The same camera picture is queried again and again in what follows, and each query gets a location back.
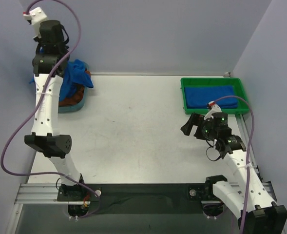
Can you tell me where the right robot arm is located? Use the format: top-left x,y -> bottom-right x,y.
181,112 -> 287,234

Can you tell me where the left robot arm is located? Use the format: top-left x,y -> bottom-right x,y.
24,20 -> 82,187

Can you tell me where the pile of blue towels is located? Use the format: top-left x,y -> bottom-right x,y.
59,59 -> 94,101

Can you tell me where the green plastic tray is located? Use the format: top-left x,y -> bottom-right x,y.
180,77 -> 251,116

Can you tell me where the orange brown towel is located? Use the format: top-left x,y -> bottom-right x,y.
58,69 -> 91,108

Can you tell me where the teal plastic basket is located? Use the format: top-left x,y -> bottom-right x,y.
58,63 -> 89,113

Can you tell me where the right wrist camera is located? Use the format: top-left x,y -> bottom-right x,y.
212,112 -> 232,138

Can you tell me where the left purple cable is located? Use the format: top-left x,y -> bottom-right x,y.
0,0 -> 102,218

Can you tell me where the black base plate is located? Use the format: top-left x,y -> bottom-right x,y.
57,183 -> 227,217

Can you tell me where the aluminium frame rail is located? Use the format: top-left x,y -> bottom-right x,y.
13,181 -> 278,205

